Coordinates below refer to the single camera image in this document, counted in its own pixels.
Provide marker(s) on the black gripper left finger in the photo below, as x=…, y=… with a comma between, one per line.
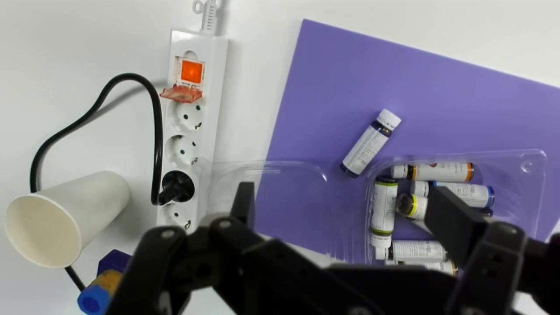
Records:
x=193, y=269

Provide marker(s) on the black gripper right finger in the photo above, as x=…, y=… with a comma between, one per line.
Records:
x=496, y=264

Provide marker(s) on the clear plastic tray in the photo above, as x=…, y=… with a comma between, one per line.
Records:
x=291, y=199

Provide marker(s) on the clear plastic container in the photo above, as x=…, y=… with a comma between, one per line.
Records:
x=513, y=176

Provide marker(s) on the white labelled tube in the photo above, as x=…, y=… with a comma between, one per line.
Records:
x=386, y=204
x=380, y=244
x=417, y=251

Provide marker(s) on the small blue orange bottle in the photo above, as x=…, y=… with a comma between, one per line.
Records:
x=102, y=286

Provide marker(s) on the white tube with yellow band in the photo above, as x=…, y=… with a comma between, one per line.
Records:
x=414, y=206

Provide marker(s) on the white tube with orange label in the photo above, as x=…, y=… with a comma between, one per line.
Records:
x=435, y=171

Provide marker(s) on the white power strip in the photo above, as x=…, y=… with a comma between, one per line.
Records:
x=190, y=146

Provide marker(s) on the white paper cup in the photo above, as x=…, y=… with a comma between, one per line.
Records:
x=64, y=220

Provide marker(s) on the white tube with dark cap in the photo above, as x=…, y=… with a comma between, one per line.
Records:
x=370, y=143

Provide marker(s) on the red translucent plastic piece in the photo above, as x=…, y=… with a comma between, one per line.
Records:
x=183, y=94

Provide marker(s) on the purple mat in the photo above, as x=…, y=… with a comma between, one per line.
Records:
x=421, y=94

